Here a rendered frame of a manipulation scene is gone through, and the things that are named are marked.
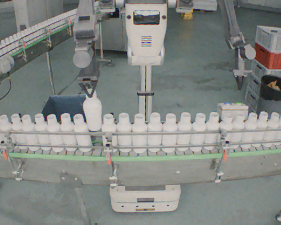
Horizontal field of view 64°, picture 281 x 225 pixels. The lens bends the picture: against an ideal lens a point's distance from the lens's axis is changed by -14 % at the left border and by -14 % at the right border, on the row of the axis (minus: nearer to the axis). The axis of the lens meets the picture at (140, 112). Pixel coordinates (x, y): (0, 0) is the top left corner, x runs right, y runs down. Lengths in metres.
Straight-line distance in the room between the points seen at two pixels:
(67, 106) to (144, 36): 0.67
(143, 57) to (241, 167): 0.81
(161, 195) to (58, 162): 0.97
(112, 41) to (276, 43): 3.00
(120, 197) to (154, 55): 1.01
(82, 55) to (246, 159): 0.81
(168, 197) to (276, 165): 0.90
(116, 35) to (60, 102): 3.23
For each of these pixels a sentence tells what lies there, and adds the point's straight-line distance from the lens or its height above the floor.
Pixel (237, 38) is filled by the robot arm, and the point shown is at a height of 1.42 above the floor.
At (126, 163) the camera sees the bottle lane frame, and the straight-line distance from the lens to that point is 1.07.
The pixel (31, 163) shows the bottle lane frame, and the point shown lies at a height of 0.95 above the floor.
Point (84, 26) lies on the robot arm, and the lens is 0.83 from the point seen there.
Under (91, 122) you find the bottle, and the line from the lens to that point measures 0.99.
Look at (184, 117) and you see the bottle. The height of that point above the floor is 1.16.
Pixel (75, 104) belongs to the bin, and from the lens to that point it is 1.66.
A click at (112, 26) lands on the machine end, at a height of 0.60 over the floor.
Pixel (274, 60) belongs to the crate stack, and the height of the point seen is 0.79.
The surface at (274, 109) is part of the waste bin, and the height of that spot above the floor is 0.40.
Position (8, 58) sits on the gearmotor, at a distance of 2.37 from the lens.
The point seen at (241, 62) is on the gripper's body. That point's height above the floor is 1.31.
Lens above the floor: 1.71
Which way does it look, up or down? 33 degrees down
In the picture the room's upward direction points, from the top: straight up
